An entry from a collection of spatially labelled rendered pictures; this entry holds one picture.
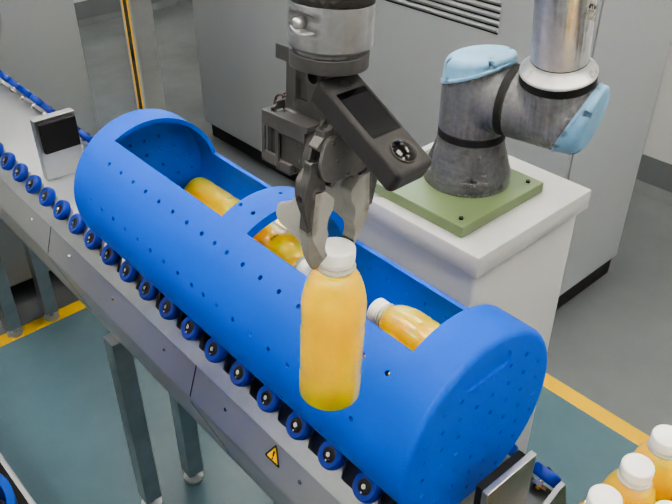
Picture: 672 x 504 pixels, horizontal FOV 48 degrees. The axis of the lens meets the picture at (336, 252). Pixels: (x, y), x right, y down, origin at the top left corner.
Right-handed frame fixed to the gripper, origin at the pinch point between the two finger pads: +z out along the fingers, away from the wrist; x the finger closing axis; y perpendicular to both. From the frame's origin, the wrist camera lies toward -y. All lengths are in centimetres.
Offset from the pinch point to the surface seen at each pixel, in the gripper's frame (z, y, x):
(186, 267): 24.8, 39.2, -9.0
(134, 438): 108, 89, -23
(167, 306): 42, 53, -14
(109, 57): 125, 410, -213
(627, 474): 29.2, -26.8, -24.7
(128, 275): 42, 67, -15
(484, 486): 34.3, -13.8, -14.8
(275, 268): 18.2, 22.5, -12.2
